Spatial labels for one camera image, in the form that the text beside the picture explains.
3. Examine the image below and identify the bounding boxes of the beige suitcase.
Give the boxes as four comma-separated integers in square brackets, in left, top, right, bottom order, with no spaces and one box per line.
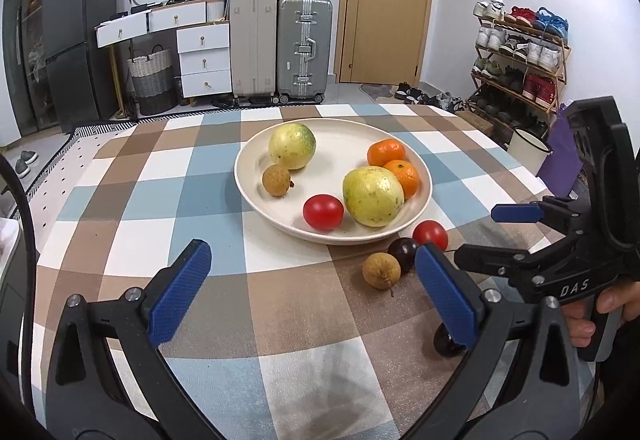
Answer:
[229,0,278,101]

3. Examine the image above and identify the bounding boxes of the red tomato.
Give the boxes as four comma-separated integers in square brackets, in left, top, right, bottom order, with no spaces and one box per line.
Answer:
[303,194,345,231]
[412,220,449,251]

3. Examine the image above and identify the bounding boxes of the pile of shoes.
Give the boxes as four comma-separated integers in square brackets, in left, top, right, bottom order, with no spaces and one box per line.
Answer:
[394,80,468,115]

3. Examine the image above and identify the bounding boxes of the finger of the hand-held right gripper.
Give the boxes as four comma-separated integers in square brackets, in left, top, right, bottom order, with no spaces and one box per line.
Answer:
[454,240,572,285]
[491,197,592,237]

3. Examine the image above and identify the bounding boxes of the brown longan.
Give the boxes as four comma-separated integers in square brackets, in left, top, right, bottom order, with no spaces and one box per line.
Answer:
[262,165,293,197]
[362,252,402,298]

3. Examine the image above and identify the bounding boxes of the pair of grey slippers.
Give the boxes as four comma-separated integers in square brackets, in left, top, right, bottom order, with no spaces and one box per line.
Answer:
[14,150,38,178]

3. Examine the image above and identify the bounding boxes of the wooden shoe rack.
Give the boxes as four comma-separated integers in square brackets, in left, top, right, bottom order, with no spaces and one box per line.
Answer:
[467,0,572,135]

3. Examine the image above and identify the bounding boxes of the black cable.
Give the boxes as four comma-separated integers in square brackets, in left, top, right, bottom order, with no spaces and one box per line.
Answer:
[0,152,40,421]

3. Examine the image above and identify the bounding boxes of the wooden door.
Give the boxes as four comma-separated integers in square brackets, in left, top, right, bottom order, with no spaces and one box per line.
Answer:
[339,0,435,85]

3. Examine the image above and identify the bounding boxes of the striped floor mat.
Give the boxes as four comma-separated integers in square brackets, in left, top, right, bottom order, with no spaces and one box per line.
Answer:
[67,120,138,141]

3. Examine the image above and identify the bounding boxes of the black refrigerator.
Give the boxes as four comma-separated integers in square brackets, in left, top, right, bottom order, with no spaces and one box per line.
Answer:
[41,0,121,135]

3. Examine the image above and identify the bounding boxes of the white enamel bucket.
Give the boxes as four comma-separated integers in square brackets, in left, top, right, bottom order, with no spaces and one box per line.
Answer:
[507,127,553,175]

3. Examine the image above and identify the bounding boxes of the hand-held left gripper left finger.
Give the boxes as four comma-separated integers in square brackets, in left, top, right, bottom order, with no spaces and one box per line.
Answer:
[45,240,213,440]

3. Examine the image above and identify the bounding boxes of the orange tangerine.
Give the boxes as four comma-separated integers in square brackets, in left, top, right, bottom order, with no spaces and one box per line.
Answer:
[367,139,407,167]
[383,160,421,201]

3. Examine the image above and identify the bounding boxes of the rows of sneakers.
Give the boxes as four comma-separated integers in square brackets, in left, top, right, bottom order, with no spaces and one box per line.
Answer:
[472,0,570,125]

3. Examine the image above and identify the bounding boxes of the glass-door cabinet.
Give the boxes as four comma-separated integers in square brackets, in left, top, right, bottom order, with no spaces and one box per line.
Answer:
[0,0,61,145]

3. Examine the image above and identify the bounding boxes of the dark purple plum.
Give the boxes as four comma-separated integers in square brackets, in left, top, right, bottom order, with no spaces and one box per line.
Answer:
[387,237,419,275]
[433,324,466,357]

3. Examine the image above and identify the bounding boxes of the cream round plate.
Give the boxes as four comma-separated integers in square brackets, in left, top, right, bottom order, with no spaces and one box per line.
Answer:
[235,116,433,245]

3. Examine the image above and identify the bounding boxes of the purple bag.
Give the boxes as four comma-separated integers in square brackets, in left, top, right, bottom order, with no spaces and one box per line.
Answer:
[540,104,587,198]

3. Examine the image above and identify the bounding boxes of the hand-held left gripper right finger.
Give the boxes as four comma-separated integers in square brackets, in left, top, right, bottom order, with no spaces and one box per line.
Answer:
[414,242,598,440]

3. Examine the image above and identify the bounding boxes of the silver suitcase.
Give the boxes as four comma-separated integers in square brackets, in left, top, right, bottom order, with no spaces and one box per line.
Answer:
[276,0,333,103]

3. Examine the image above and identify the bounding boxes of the white drawer cabinet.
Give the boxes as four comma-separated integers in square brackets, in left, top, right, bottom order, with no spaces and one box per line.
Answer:
[176,22,233,98]

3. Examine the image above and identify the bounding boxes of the grey door rug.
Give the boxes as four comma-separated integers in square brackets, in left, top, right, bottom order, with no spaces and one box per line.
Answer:
[361,83,398,103]

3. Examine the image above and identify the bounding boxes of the green-yellow guava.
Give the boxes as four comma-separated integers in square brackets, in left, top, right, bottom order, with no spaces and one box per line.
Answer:
[268,122,317,171]

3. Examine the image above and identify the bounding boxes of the white desk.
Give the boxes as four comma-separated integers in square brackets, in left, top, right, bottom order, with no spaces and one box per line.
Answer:
[95,0,231,48]

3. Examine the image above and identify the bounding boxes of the checked tablecloth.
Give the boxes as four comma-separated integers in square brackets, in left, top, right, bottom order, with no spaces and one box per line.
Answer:
[30,102,596,440]

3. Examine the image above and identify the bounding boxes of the person's right hand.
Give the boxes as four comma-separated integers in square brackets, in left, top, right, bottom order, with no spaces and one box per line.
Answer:
[562,277,640,363]

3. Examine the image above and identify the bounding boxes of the pale yellow guava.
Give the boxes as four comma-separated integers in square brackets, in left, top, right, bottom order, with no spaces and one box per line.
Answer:
[342,166,405,227]

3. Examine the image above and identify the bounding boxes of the woven laundry basket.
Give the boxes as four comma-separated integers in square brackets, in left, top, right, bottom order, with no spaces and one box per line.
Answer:
[126,44,179,117]

